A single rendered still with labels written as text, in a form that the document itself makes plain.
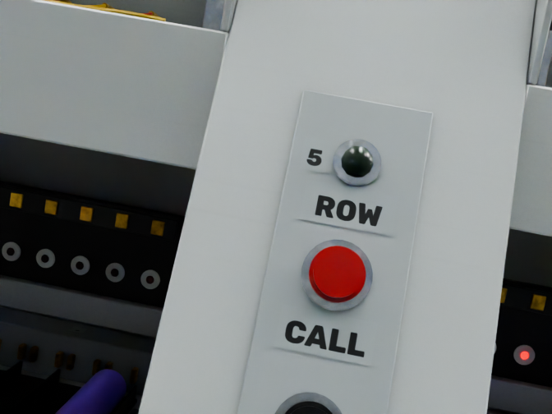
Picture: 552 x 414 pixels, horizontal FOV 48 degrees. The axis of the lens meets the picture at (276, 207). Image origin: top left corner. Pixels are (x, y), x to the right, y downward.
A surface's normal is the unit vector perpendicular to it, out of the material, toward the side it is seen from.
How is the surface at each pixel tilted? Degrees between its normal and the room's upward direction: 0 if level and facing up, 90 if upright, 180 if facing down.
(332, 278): 90
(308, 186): 90
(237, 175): 90
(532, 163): 109
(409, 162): 90
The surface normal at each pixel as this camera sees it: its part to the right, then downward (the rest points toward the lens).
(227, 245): -0.03, -0.22
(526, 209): -0.09, 0.11
